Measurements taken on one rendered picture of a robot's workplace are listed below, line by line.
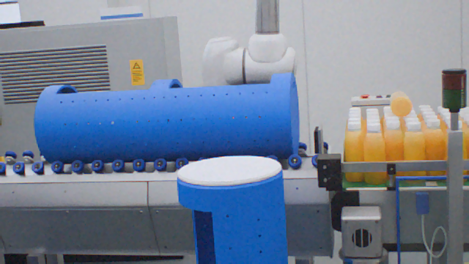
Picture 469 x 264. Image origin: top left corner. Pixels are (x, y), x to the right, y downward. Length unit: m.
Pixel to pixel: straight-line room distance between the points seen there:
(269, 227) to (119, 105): 0.74
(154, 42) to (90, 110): 1.53
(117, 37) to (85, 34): 0.19
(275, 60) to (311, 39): 2.27
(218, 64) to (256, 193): 1.10
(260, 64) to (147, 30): 1.19
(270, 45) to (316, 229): 0.83
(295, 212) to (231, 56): 0.81
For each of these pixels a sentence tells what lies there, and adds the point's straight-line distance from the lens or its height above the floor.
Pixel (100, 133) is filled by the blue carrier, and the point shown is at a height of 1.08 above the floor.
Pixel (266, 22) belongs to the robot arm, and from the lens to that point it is 2.60.
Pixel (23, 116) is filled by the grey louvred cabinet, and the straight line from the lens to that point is 3.92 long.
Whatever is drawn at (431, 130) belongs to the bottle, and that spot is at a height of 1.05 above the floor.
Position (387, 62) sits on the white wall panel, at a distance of 4.91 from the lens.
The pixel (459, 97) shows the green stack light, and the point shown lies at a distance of 1.73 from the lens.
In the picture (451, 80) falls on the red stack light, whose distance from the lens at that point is 1.72.
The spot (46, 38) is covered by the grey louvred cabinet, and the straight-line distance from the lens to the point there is 3.81.
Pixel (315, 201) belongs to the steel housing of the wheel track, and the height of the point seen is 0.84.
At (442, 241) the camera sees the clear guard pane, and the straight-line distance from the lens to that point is 1.95.
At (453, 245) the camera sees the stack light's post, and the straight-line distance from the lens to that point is 1.84.
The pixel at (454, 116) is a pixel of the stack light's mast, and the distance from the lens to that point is 1.75.
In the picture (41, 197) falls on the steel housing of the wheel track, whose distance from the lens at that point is 2.31.
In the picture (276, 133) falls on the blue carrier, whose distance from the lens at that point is 2.00.
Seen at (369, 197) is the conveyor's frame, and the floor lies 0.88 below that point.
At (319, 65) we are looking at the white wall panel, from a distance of 4.86.
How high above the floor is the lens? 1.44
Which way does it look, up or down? 11 degrees down
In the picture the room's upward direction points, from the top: 4 degrees counter-clockwise
